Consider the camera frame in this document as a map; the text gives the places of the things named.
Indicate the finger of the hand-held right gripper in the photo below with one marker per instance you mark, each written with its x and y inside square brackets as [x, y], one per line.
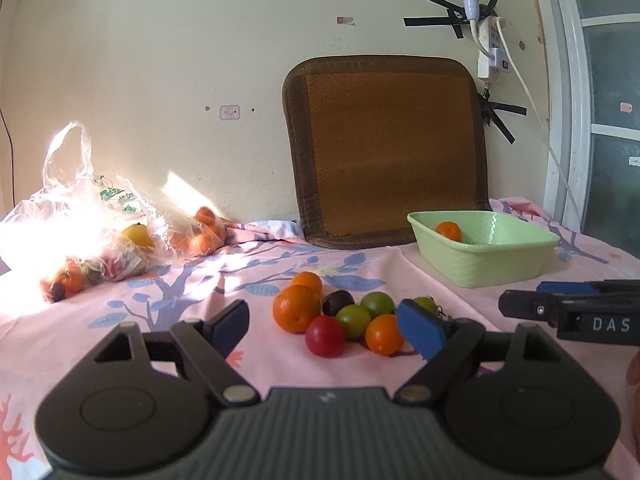
[567, 288]
[530, 305]

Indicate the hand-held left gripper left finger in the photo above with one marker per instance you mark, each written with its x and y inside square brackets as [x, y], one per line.
[231, 324]

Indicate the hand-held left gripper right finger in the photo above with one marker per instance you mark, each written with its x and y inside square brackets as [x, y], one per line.
[419, 329]

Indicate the green plum with stem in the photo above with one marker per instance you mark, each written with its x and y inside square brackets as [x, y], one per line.
[427, 304]

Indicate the small orange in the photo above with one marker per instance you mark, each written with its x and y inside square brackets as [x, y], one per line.
[448, 231]
[382, 334]

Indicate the large orange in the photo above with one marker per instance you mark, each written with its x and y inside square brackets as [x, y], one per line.
[296, 308]

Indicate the light green plastic basket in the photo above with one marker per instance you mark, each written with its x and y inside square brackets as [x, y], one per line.
[480, 260]

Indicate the dark purple plum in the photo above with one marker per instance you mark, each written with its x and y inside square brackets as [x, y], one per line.
[337, 302]

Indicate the medium orange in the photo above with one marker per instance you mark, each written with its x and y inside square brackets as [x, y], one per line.
[307, 281]

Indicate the red plum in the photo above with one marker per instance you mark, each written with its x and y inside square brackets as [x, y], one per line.
[325, 336]

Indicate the bagged tangerine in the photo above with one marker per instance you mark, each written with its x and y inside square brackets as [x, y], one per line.
[205, 215]
[218, 232]
[200, 244]

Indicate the yellow bagged fruit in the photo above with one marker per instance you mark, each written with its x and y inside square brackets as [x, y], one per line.
[139, 236]

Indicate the bagged orange fruit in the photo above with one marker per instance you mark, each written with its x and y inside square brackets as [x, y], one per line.
[72, 280]

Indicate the green printed label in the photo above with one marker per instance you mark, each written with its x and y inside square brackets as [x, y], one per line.
[117, 197]

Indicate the pink printed bed sheet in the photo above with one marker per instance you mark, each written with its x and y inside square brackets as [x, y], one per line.
[60, 340]

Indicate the bagged dark plum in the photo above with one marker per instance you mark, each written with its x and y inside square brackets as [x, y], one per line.
[56, 291]

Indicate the white framed glass door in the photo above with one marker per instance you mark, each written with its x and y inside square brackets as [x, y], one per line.
[605, 110]

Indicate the brown woven seat mat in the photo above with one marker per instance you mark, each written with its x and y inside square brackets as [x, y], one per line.
[385, 150]

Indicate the black tape cluster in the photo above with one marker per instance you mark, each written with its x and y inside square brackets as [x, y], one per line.
[447, 5]
[500, 117]

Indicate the large clear plastic bag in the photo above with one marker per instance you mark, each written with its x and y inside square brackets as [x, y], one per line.
[55, 220]

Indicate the white power strip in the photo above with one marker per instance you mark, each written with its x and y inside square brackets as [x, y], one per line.
[492, 62]

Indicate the black tape strip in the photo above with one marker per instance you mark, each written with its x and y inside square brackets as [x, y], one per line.
[425, 21]

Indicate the oranges by wall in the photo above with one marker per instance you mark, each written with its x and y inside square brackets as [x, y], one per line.
[190, 230]

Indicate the square wall sticker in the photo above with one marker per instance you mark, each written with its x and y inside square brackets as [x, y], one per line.
[230, 111]

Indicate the pink wall sticker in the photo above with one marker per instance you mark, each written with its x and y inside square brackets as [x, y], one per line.
[345, 20]

